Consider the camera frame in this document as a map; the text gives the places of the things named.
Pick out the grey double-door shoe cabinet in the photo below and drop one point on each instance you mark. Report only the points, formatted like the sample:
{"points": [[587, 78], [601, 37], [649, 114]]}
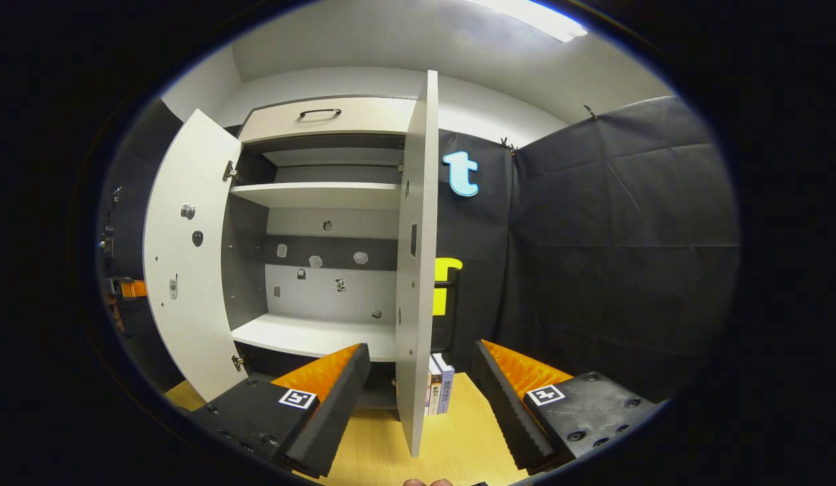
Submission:
{"points": [[323, 297]]}

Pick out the shoe cabinet door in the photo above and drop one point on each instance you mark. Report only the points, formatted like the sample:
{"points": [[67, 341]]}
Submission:
{"points": [[418, 270], [188, 324]]}

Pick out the white spine book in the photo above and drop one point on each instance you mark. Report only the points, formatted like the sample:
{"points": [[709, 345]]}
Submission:
{"points": [[432, 388]]}

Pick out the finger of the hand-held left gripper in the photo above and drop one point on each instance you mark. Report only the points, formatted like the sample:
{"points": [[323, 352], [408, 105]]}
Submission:
{"points": [[509, 412], [330, 412]]}

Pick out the black backdrop cloth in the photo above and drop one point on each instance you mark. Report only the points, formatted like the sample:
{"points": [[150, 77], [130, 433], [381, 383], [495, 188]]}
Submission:
{"points": [[593, 256]]}

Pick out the long ceiling light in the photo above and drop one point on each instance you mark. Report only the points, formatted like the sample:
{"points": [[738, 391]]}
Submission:
{"points": [[539, 17]]}

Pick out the blue spine book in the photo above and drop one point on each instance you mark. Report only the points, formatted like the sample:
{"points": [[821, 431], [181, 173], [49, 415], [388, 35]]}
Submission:
{"points": [[446, 385]]}

